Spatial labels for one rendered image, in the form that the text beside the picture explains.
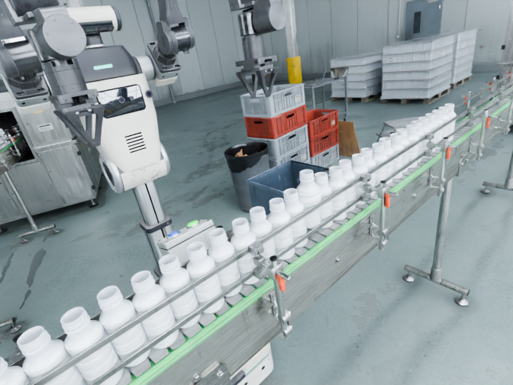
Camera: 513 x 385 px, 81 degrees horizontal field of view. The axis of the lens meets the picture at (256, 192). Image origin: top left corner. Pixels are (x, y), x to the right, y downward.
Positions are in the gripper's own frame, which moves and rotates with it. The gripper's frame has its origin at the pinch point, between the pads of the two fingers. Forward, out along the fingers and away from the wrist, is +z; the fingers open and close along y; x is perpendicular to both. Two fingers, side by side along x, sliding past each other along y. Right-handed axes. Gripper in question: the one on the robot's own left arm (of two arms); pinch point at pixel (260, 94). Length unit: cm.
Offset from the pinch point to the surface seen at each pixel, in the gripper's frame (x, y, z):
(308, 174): 1.7, -16.5, 20.3
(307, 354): -18, 15, 140
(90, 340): 59, -19, 28
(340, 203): -9.9, -17.7, 33.9
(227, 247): 29.9, -16.8, 26.9
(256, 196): -21, 40, 52
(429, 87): -597, 201, 107
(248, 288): 27, -18, 40
